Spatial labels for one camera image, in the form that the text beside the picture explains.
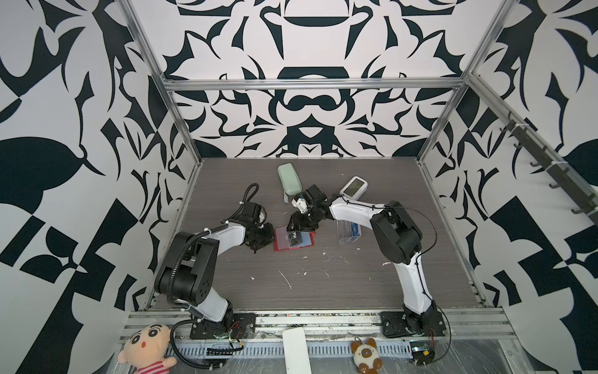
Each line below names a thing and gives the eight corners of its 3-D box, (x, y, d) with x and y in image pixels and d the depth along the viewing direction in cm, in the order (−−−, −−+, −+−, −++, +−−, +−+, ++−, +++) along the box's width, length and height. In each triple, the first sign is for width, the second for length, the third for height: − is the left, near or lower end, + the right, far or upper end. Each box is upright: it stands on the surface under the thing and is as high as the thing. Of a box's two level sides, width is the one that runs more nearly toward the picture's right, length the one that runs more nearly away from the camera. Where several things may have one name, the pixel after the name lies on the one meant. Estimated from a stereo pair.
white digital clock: (337, 197, 109) (339, 190, 104) (353, 181, 115) (355, 174, 111) (351, 207, 105) (353, 200, 101) (367, 190, 112) (369, 182, 107)
